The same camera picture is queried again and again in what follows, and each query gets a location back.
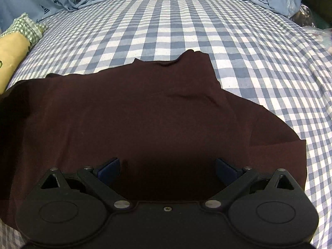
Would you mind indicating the maroon printed sweatshirt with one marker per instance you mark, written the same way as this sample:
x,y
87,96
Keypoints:
x,y
155,114

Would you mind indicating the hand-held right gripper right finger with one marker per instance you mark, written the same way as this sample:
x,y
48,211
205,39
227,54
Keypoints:
x,y
225,171

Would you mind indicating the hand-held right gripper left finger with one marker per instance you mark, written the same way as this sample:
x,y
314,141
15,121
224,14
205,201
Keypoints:
x,y
110,172

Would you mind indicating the green gingham pillow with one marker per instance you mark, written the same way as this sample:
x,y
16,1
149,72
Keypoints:
x,y
24,27

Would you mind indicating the clear plastic bag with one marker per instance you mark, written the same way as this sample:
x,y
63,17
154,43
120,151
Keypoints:
x,y
315,36

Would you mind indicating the blue white checkered bed sheet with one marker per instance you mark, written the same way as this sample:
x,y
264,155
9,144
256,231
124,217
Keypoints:
x,y
145,28

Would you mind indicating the yellow avocado print pillow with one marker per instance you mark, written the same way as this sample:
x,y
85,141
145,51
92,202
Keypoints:
x,y
11,54

